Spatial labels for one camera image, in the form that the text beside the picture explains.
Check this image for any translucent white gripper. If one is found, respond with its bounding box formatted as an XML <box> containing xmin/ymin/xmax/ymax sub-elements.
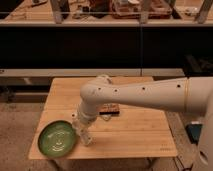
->
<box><xmin>72</xmin><ymin>113</ymin><xmax>91</xmax><ymax>134</ymax></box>

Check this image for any clear plastic bottle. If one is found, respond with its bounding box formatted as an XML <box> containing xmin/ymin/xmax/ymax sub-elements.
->
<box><xmin>80</xmin><ymin>130</ymin><xmax>92</xmax><ymax>146</ymax></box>

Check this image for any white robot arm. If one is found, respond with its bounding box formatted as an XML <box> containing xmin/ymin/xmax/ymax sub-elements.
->
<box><xmin>73</xmin><ymin>75</ymin><xmax>213</xmax><ymax>171</ymax></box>

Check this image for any green round plate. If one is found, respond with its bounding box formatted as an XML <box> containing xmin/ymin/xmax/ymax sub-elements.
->
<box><xmin>37</xmin><ymin>120</ymin><xmax>77</xmax><ymax>158</ymax></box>

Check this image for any brown snack bar package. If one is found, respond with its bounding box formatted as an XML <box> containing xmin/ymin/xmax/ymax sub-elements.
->
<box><xmin>100</xmin><ymin>104</ymin><xmax>120</xmax><ymax>115</ymax></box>

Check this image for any black foot pedal box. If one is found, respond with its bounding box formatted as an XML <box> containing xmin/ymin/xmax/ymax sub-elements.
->
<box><xmin>186</xmin><ymin>124</ymin><xmax>202</xmax><ymax>144</ymax></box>

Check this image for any wooden shelf rack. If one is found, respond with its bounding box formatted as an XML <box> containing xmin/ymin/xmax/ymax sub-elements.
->
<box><xmin>0</xmin><ymin>0</ymin><xmax>213</xmax><ymax>27</ymax></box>

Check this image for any red tray on shelf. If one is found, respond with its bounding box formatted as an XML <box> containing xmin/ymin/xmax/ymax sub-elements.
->
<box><xmin>110</xmin><ymin>0</ymin><xmax>172</xmax><ymax>19</ymax></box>

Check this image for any black equipment on right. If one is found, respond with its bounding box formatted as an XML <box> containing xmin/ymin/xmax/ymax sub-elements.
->
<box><xmin>183</xmin><ymin>55</ymin><xmax>213</xmax><ymax>77</ymax></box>

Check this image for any black cable on floor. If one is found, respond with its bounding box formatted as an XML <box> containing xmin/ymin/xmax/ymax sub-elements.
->
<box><xmin>175</xmin><ymin>156</ymin><xmax>196</xmax><ymax>171</ymax></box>

